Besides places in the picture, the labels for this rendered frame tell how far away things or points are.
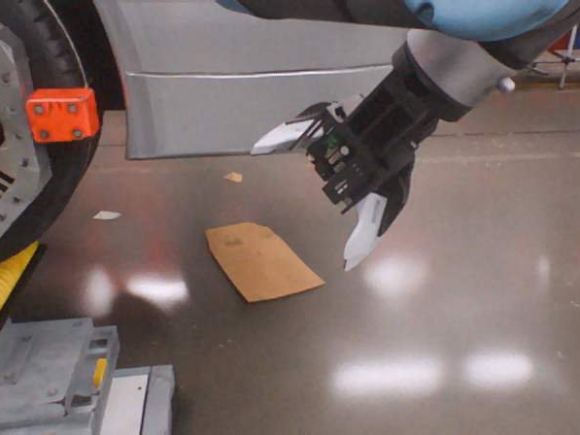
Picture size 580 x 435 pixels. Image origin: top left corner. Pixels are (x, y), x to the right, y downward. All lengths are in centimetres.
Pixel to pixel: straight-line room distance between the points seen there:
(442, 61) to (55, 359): 120
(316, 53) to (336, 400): 94
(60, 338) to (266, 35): 91
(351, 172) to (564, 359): 149
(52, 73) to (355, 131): 68
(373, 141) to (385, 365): 128
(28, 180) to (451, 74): 74
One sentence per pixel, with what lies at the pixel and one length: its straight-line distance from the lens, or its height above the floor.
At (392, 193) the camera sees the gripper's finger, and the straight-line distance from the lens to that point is 48.
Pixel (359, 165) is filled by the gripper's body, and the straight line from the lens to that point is 41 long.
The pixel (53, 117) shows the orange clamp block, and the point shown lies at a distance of 93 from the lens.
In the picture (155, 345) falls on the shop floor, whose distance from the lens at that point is 175.
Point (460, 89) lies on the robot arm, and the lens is 39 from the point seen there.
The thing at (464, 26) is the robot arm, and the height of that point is 106.
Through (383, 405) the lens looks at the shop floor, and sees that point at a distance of 154.
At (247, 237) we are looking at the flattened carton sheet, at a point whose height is 1.
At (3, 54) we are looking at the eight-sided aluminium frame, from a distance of 92.
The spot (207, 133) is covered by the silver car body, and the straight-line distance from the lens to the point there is 100.
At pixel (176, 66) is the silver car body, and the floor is 91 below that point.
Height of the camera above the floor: 109
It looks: 26 degrees down
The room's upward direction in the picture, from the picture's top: straight up
